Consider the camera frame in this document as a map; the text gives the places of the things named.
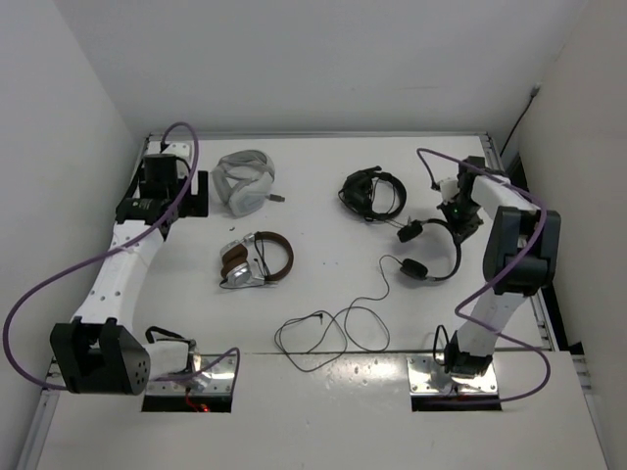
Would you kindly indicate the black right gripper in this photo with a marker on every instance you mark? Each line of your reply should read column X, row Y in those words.
column 458, row 231

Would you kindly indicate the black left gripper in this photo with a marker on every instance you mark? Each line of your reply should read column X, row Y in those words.
column 193, row 205

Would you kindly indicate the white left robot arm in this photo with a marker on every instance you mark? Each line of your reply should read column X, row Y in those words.
column 96, row 351

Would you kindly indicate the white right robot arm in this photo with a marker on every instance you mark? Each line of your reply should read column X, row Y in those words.
column 519, row 260

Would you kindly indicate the white grey headphones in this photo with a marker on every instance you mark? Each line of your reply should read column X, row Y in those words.
column 243, row 181

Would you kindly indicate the brown silver headphones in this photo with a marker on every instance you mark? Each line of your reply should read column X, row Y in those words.
column 243, row 263

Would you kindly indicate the black wrapped headset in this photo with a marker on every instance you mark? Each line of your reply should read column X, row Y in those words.
column 358, row 194

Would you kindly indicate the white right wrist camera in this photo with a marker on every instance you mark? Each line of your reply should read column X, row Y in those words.
column 447, row 188

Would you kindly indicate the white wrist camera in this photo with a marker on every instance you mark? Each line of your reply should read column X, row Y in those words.
column 180, row 149
column 447, row 188

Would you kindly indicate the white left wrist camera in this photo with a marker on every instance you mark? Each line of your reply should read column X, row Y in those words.
column 180, row 149

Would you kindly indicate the aluminium table edge rail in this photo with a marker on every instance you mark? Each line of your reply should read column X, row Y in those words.
column 232, row 135

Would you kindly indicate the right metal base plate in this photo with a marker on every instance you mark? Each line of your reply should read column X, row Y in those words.
column 428, row 379

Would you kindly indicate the metal base plate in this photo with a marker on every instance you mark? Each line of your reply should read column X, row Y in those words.
column 215, row 381
column 428, row 379

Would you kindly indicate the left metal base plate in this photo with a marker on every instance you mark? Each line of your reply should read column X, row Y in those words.
column 215, row 381

